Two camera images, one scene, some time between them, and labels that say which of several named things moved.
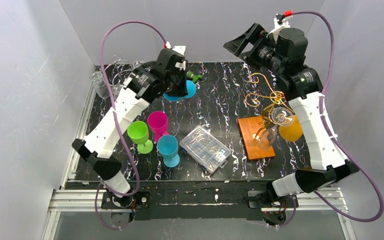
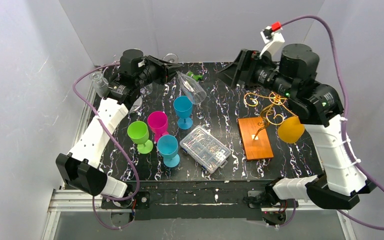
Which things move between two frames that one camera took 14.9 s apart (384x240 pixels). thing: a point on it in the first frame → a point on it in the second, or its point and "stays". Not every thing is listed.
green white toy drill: x=194 y=77 stays
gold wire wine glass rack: x=252 y=128 stays
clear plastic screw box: x=208 y=152 stays
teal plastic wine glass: x=191 y=89 → x=183 y=106
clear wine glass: x=280 y=116 → x=193 y=92
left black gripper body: x=179 y=84 → x=158 y=68
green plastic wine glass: x=138 y=132 stays
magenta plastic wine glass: x=158 y=121 stays
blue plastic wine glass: x=167 y=147 stays
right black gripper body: x=251 y=43 → x=245 y=66
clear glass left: x=99 y=84 stays
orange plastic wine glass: x=293 y=132 stays
